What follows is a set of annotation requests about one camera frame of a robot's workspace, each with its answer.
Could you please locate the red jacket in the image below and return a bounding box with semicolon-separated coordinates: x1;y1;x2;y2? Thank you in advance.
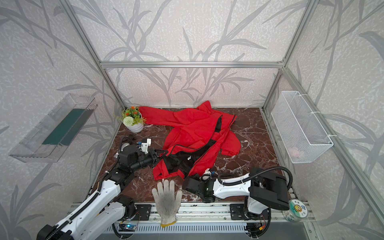
140;101;241;180

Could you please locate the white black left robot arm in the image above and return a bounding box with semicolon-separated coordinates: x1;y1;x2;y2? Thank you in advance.
37;142;163;240

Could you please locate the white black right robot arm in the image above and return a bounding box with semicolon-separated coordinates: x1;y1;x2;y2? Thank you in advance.
183;166;293;220

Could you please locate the white knit work glove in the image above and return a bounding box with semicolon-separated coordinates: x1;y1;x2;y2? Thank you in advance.
152;180;183;228

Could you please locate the white ribbed flower pot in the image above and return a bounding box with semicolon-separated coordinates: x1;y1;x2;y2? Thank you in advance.
123;115;144;133

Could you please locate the artificial green flower plant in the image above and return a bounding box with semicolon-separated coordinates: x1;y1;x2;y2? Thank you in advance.
116;106;146;127

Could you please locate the green tape roll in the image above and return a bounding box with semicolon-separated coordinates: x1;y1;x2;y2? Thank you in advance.
282;199;308;223

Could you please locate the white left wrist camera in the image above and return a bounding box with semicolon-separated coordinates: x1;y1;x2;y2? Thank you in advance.
138;139;152;154

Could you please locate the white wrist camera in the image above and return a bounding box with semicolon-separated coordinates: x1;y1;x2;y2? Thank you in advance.
138;139;152;154
200;169;215;182

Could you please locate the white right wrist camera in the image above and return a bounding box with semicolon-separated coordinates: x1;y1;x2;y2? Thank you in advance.
200;169;215;182

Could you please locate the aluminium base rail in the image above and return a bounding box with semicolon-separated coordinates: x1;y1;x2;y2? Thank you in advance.
68;201;316;235

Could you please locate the clear acrylic wall shelf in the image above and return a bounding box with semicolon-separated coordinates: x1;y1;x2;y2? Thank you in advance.
9;94;98;163

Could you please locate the white wire mesh basket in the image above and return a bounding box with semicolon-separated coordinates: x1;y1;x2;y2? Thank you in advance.
272;91;334;164

